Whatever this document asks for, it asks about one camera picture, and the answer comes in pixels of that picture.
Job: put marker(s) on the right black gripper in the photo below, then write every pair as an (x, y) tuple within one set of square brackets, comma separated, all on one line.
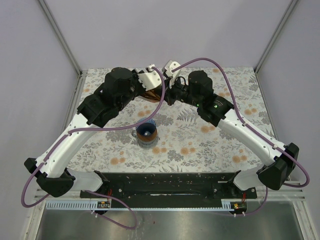
[(168, 91)]

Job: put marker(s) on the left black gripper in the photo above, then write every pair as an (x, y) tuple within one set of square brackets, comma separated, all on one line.
[(135, 77)]

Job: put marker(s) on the brown paper coffee filter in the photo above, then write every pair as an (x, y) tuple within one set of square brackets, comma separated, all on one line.
[(151, 96)]

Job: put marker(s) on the blue plastic coffee dripper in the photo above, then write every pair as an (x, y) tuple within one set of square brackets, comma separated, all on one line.
[(147, 128)]

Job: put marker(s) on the clear glass server pitcher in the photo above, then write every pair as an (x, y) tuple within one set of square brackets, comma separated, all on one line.
[(143, 143)]

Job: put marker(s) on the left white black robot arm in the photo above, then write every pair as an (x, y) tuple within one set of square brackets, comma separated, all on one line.
[(120, 86)]

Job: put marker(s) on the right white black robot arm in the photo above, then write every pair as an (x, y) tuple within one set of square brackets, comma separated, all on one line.
[(277, 157)]

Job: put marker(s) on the floral patterned table mat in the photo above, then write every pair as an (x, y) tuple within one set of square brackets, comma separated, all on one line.
[(186, 142)]

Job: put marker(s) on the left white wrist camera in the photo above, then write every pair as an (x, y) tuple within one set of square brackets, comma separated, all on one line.
[(150, 79)]

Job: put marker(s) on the white slotted cable duct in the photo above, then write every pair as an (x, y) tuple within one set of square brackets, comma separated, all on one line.
[(113, 205)]

